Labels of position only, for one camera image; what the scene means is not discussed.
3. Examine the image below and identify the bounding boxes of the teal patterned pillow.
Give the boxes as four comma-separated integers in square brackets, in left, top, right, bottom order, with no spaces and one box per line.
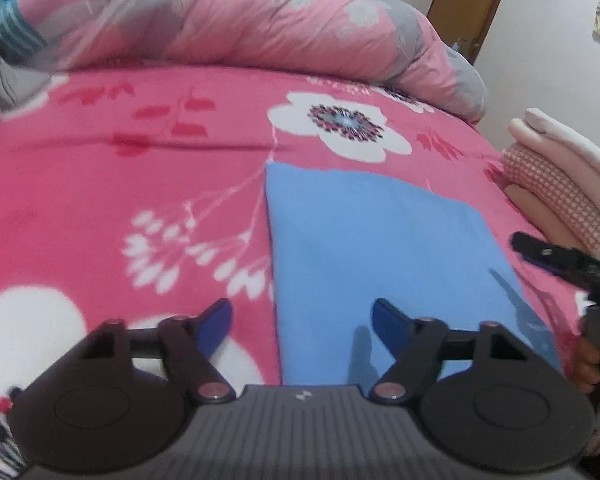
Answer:
[0,0,48,66]

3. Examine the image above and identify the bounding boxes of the beige folded cloth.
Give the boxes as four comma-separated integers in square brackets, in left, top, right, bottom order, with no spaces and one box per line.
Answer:
[502,185,568,242]

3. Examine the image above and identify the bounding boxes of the blue t-shirt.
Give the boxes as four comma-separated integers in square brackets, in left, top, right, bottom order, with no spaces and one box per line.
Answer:
[264,162,563,388]

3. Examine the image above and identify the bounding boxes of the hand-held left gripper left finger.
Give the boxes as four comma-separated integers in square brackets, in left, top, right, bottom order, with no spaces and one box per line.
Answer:
[82,298,235,405]

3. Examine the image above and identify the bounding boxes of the pink floral fleece blanket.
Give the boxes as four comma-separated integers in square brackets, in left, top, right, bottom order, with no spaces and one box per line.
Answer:
[0,65,600,480]

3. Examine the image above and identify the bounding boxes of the pink grey floral quilt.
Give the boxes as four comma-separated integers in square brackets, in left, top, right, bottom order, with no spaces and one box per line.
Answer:
[17,0,488,126]

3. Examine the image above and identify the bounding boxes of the pink checked folded cloth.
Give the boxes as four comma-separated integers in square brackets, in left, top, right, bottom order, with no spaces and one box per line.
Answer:
[502,145,600,253]

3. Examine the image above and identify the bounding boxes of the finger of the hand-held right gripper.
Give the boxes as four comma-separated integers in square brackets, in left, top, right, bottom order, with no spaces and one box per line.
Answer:
[511,231,576,277]

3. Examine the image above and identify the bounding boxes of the brown wooden door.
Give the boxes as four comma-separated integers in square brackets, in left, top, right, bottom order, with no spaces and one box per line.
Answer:
[426,0,516,66]

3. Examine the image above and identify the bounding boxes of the person's right hand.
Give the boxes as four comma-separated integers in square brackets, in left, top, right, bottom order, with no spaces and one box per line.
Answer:
[572,335,600,395]

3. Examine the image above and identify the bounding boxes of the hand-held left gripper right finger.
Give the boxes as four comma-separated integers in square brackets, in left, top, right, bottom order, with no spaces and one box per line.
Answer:
[370,298,531,405]

